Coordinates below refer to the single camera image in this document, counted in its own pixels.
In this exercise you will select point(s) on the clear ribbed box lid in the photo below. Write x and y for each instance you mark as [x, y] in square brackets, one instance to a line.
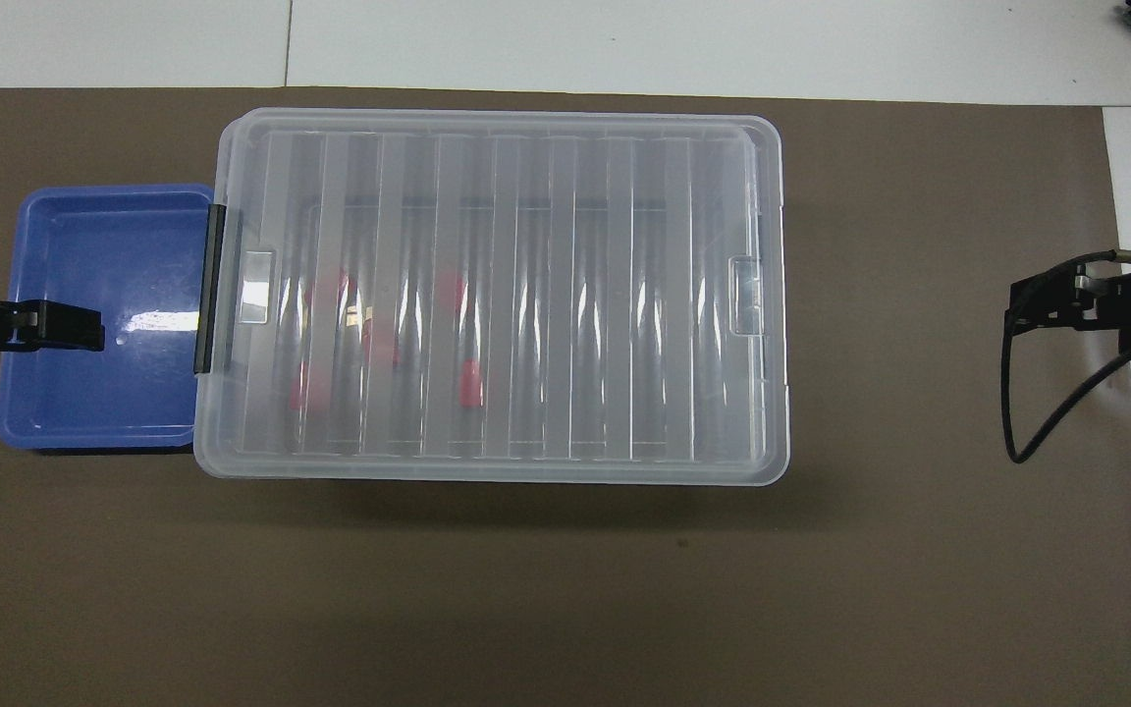
[624, 157]

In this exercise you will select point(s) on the red block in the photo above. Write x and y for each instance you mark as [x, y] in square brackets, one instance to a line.
[301, 386]
[472, 385]
[335, 287]
[384, 346]
[451, 291]

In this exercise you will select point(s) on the blue plastic tray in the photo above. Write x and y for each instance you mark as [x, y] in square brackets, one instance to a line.
[94, 255]

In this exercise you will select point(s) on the clear plastic storage box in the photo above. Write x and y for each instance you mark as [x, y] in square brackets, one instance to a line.
[526, 422]

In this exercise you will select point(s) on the brown table mat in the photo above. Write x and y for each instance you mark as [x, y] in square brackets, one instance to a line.
[526, 589]

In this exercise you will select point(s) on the black box latch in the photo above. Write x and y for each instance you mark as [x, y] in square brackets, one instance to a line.
[209, 295]

